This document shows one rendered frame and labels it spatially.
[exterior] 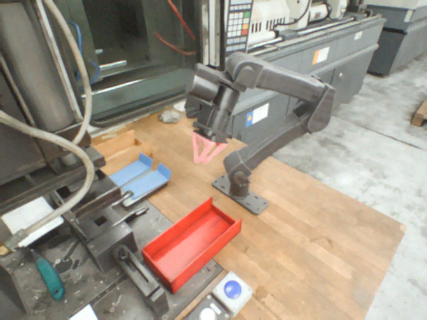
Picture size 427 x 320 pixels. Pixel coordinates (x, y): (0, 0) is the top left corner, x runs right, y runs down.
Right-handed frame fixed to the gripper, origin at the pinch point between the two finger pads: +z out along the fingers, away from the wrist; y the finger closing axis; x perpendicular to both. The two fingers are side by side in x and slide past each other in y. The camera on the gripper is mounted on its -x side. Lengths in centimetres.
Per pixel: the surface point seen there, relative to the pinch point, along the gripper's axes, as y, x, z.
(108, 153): -5, -47, 20
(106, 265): 16.7, -2.7, 30.5
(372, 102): -349, -27, -80
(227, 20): -54, -56, -51
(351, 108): -316, -40, -60
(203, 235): -4.7, 6.8, 20.1
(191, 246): -0.6, 7.2, 22.5
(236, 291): 2.9, 24.4, 20.4
